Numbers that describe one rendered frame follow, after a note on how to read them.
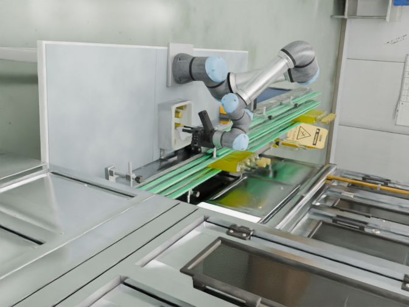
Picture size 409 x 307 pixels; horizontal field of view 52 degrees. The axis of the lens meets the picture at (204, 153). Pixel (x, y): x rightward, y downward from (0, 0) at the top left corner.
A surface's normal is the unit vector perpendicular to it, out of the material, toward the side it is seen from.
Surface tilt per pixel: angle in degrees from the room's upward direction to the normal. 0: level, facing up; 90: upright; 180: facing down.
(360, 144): 90
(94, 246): 90
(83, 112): 0
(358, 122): 90
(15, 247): 91
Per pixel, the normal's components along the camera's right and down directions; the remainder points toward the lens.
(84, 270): 0.02, -0.95
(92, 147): 0.85, 0.18
